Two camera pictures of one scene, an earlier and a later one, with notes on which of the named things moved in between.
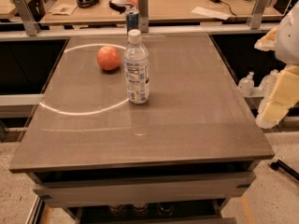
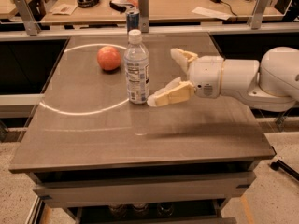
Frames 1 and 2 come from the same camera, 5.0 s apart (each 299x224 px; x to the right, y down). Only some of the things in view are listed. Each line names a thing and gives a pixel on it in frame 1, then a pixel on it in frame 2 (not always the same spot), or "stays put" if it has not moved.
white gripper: x=289 y=39 → x=206 y=76
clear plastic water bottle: x=136 y=62 stays put
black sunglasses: x=119 y=7 stays put
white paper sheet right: x=210 y=12 stays put
